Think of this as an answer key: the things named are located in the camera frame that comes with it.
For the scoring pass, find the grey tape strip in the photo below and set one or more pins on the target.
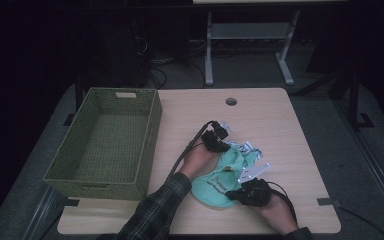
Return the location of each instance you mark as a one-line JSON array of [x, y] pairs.
[[328, 202]]

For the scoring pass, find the person's left hand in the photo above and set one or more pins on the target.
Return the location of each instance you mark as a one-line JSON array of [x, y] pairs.
[[198, 163]]

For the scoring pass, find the white metal table frame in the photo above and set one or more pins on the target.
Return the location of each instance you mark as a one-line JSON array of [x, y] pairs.
[[250, 31]]

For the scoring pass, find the black tape strip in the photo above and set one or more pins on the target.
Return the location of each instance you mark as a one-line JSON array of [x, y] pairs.
[[70, 202]]

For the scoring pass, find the green woven basket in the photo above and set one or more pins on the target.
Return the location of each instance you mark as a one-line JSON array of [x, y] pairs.
[[106, 146]]

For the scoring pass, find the mint green striped garment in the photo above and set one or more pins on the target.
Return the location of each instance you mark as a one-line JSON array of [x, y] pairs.
[[216, 186]]

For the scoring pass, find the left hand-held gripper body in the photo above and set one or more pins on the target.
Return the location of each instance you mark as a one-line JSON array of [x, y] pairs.
[[211, 140]]

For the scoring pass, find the person's right hand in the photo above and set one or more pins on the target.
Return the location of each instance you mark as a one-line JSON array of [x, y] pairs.
[[278, 213]]

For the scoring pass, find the black metal stand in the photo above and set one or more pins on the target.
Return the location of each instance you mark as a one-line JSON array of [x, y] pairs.
[[353, 96]]

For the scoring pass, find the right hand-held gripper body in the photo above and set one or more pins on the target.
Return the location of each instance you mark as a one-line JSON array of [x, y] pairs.
[[253, 193]]

